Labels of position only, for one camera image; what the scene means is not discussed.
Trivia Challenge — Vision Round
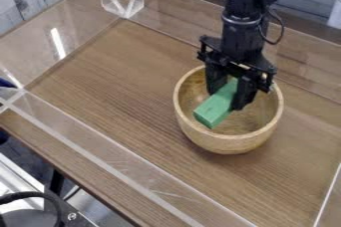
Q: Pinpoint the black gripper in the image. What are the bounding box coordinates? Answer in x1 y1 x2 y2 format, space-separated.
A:
196 19 277 111

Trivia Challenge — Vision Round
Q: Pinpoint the green rectangular block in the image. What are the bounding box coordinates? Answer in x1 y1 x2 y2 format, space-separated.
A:
192 79 236 128

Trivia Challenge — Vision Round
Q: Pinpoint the brown wooden bowl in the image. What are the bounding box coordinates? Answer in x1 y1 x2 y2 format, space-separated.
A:
172 66 283 154

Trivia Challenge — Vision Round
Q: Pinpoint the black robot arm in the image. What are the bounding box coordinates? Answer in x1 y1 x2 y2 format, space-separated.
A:
196 0 283 111

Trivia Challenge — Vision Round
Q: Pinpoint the black metal table leg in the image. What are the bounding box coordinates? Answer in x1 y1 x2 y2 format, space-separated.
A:
49 170 65 196

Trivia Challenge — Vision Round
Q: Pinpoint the clear acrylic tray enclosure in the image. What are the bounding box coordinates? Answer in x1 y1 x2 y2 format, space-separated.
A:
0 0 341 227

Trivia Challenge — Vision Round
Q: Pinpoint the metal bracket with screw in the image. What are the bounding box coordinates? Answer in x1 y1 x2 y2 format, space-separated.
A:
60 201 99 227

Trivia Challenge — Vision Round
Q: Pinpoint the black cable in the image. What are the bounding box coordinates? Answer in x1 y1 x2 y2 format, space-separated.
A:
0 190 64 227

